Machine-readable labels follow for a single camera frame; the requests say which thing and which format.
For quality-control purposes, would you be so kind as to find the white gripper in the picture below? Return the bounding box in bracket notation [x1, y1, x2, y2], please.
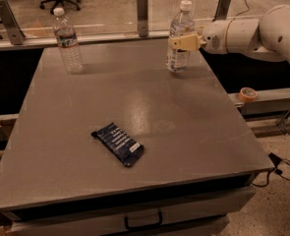
[168, 21, 230, 54]

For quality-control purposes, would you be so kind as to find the clear bottle with blue label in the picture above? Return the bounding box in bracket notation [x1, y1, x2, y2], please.
[166, 0, 196, 73]

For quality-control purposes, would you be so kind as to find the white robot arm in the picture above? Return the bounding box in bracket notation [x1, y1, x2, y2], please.
[168, 5, 290, 64]

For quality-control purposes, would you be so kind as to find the dark blue rxbar wrapper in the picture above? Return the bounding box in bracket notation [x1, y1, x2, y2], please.
[91, 123, 145, 167]

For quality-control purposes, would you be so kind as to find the clear bottle with red label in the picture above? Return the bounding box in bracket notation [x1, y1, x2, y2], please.
[53, 8, 84, 74]

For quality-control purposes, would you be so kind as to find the orange tape roll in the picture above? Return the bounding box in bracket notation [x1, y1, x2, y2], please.
[239, 88, 258, 102]

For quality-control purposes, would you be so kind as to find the grey table drawer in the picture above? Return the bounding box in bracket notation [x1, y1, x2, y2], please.
[6, 186, 255, 236]

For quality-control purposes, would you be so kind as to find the right metal bracket post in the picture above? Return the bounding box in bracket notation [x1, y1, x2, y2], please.
[214, 0, 231, 21]

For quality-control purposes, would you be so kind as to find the metal bracket post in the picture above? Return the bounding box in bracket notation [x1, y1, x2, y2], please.
[214, 0, 231, 21]
[137, 0, 148, 37]
[0, 0, 26, 45]

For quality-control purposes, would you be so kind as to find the middle metal bracket post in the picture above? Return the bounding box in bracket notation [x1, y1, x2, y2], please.
[137, 0, 148, 37]

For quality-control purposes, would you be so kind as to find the metal side rail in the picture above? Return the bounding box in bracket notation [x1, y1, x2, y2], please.
[229, 88, 290, 115]

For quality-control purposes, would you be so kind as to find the black floor cable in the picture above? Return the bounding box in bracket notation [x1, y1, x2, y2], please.
[251, 152, 290, 189]

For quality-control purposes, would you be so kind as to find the black drawer handle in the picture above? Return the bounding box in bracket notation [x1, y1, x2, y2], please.
[123, 209, 164, 231]

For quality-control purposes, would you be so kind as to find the left metal bracket post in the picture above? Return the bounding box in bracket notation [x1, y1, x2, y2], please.
[0, 0, 26, 45]

